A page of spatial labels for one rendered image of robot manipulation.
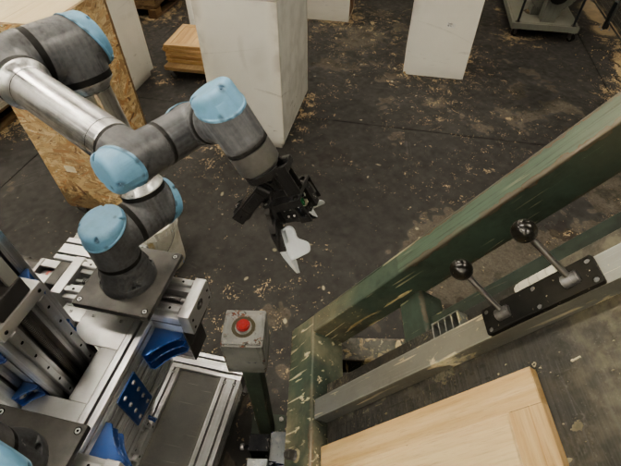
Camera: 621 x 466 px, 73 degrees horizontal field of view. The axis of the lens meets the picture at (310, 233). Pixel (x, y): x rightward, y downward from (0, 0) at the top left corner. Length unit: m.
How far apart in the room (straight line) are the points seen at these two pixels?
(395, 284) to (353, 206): 1.87
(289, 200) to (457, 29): 3.78
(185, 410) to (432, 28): 3.70
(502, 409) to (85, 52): 1.02
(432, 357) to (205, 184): 2.50
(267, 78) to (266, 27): 0.34
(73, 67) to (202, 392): 1.39
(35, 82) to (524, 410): 0.96
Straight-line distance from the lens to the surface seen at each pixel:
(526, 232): 0.69
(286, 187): 0.72
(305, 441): 1.14
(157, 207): 1.15
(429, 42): 4.42
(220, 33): 3.06
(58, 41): 1.01
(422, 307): 1.05
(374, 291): 1.07
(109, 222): 1.12
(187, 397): 1.98
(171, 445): 1.93
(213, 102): 0.65
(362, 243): 2.66
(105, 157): 0.68
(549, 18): 5.80
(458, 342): 0.85
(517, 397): 0.78
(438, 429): 0.87
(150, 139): 0.70
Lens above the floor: 1.99
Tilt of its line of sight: 47 degrees down
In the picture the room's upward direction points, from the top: straight up
